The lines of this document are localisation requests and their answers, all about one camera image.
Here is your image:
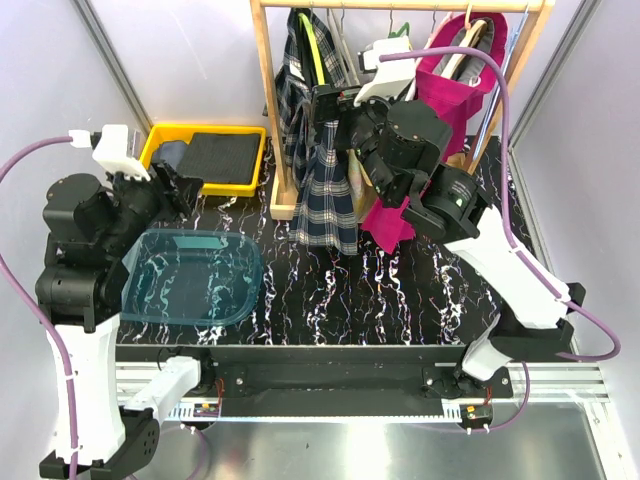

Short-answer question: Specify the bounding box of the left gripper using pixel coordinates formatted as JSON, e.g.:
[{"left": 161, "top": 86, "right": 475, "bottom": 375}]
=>
[{"left": 101, "top": 155, "right": 204, "bottom": 254}]

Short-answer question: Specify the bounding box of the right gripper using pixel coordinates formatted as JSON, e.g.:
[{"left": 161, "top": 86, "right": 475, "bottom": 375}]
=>
[{"left": 300, "top": 83, "right": 407, "bottom": 203}]

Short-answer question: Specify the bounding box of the yellow-green hanger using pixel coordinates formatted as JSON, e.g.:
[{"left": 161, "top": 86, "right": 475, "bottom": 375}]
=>
[{"left": 298, "top": 13, "right": 325, "bottom": 85}]

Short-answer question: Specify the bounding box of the green hanger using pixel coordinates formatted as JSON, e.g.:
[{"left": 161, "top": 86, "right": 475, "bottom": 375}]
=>
[{"left": 388, "top": 22, "right": 410, "bottom": 38}]

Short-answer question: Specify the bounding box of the navy plaid skirt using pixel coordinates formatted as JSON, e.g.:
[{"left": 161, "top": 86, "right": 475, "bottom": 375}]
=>
[{"left": 275, "top": 8, "right": 358, "bottom": 255}]

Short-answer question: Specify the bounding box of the floral pastel garment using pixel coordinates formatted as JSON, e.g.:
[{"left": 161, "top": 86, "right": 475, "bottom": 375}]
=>
[{"left": 347, "top": 149, "right": 365, "bottom": 214}]

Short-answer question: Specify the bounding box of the pink hanger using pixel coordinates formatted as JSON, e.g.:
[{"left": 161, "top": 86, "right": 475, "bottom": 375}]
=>
[{"left": 464, "top": 1, "right": 473, "bottom": 30}]

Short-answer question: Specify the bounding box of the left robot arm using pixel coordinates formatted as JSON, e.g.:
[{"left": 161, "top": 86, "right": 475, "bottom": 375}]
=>
[{"left": 35, "top": 162, "right": 216, "bottom": 479}]

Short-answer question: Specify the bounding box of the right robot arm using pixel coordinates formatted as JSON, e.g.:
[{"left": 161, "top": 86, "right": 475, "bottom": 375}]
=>
[{"left": 310, "top": 85, "right": 585, "bottom": 399}]

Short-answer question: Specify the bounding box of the grey hanger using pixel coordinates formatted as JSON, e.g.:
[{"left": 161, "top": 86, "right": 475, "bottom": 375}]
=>
[{"left": 326, "top": 9, "right": 360, "bottom": 86}]

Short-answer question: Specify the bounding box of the magenta pleated skirt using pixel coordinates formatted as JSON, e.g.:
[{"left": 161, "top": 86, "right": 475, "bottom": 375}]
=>
[{"left": 362, "top": 12, "right": 508, "bottom": 254}]

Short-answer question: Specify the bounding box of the wooden hanger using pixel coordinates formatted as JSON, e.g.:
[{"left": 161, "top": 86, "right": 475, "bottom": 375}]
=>
[{"left": 441, "top": 19, "right": 488, "bottom": 79}]

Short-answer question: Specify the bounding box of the blue-grey folded cloth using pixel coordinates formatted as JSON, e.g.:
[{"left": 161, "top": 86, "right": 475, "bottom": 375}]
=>
[{"left": 151, "top": 140, "right": 188, "bottom": 169}]

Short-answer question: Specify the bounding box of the black folded cloth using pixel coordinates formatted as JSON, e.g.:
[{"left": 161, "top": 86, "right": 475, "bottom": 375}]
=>
[{"left": 177, "top": 133, "right": 261, "bottom": 185}]

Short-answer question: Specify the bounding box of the yellow plastic tray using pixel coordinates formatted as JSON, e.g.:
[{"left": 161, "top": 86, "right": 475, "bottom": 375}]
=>
[{"left": 140, "top": 124, "right": 266, "bottom": 197}]

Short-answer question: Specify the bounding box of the teal transparent bin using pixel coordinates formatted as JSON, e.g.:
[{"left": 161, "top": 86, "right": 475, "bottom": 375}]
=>
[{"left": 121, "top": 229, "right": 263, "bottom": 328}]

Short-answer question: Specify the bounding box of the wooden clothes rack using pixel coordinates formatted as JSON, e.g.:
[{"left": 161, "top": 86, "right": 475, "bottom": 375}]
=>
[{"left": 250, "top": 0, "right": 555, "bottom": 220}]

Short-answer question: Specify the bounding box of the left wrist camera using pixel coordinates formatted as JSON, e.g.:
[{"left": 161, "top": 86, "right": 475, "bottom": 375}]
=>
[{"left": 68, "top": 124, "right": 150, "bottom": 181}]

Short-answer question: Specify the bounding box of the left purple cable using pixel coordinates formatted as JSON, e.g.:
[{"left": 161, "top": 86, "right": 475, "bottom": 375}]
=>
[{"left": 0, "top": 135, "right": 81, "bottom": 480}]

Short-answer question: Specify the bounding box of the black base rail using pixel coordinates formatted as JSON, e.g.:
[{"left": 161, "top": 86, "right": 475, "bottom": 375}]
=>
[{"left": 116, "top": 345, "right": 485, "bottom": 422}]

